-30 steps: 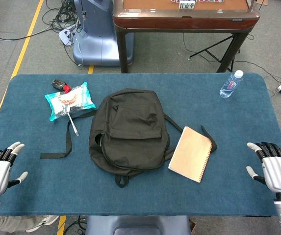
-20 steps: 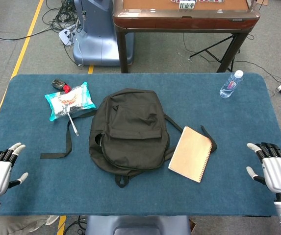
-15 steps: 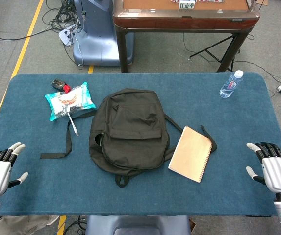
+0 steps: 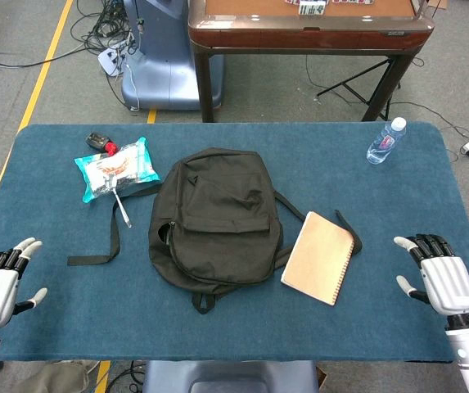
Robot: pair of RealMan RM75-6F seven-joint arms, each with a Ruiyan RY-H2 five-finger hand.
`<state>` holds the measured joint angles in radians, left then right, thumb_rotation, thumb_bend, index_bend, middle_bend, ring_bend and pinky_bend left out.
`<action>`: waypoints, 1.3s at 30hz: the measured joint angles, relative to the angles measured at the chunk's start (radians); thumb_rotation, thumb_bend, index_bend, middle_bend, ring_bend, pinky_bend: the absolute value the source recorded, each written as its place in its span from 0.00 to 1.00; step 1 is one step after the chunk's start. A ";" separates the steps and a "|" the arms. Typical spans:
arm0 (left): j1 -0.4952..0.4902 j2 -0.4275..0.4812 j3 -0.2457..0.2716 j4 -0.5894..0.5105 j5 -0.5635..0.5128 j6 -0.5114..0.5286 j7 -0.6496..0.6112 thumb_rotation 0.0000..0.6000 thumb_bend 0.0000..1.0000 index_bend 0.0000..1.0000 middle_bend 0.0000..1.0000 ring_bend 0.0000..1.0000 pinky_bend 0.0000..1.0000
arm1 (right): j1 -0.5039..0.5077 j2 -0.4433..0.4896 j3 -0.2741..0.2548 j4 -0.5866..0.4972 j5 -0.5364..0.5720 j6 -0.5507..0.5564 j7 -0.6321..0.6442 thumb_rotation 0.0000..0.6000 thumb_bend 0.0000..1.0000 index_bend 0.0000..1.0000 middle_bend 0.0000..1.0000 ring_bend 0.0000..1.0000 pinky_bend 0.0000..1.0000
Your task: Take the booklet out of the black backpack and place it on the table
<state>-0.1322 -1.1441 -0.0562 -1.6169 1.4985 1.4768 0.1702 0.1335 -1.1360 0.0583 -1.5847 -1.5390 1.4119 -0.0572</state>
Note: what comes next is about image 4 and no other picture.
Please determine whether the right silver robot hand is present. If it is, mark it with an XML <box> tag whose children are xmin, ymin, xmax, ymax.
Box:
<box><xmin>393</xmin><ymin>233</ymin><xmax>469</xmax><ymax>316</ymax></box>

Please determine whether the black backpack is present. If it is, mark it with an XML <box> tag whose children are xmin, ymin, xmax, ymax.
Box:
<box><xmin>66</xmin><ymin>147</ymin><xmax>363</xmax><ymax>315</ymax></box>

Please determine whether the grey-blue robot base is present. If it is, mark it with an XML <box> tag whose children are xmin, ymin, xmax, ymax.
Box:
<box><xmin>142</xmin><ymin>359</ymin><xmax>320</xmax><ymax>393</ymax></box>

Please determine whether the blue table cloth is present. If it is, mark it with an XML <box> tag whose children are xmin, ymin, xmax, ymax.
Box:
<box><xmin>0</xmin><ymin>121</ymin><xmax>469</xmax><ymax>364</ymax></box>

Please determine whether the khaki fabric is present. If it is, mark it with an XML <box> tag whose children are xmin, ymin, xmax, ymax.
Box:
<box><xmin>11</xmin><ymin>359</ymin><xmax>100</xmax><ymax>393</ymax></box>

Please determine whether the brown spiral notebook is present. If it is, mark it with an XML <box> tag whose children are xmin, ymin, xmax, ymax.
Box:
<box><xmin>280</xmin><ymin>210</ymin><xmax>356</xmax><ymax>307</ymax></box>

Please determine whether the clear plastic water bottle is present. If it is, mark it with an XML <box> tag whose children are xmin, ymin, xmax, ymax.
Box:
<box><xmin>365</xmin><ymin>116</ymin><xmax>408</xmax><ymax>165</ymax></box>

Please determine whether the white pen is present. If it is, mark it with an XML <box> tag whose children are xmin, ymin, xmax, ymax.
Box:
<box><xmin>110</xmin><ymin>186</ymin><xmax>133</xmax><ymax>229</ymax></box>

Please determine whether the teal wet wipes pack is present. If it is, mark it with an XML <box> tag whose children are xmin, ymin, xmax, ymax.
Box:
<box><xmin>73</xmin><ymin>136</ymin><xmax>162</xmax><ymax>204</ymax></box>

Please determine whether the black and red small device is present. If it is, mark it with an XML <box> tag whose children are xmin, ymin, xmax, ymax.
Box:
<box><xmin>85</xmin><ymin>131</ymin><xmax>120</xmax><ymax>156</ymax></box>

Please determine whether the white power strip with plugs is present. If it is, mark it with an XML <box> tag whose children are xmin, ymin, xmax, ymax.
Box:
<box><xmin>97</xmin><ymin>38</ymin><xmax>133</xmax><ymax>77</ymax></box>

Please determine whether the blue machine base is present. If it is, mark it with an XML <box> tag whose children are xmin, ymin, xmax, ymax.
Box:
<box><xmin>120</xmin><ymin>0</ymin><xmax>225</xmax><ymax>111</ymax></box>

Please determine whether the brown mahjong table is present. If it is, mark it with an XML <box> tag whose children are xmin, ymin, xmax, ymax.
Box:
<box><xmin>187</xmin><ymin>0</ymin><xmax>435</xmax><ymax>123</ymax></box>

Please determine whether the white mahjong tile row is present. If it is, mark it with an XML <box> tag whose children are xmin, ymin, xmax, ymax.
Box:
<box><xmin>298</xmin><ymin>1</ymin><xmax>327</xmax><ymax>16</ymax></box>

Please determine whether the thin black floor cable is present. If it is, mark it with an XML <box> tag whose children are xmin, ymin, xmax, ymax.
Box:
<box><xmin>305</xmin><ymin>55</ymin><xmax>469</xmax><ymax>163</ymax></box>

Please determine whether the long black floor cable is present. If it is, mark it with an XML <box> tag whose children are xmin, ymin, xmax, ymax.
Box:
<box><xmin>0</xmin><ymin>43</ymin><xmax>100</xmax><ymax>70</ymax></box>

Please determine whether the tangled black cable bundle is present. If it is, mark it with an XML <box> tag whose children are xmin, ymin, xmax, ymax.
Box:
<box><xmin>70</xmin><ymin>0</ymin><xmax>137</xmax><ymax>54</ymax></box>

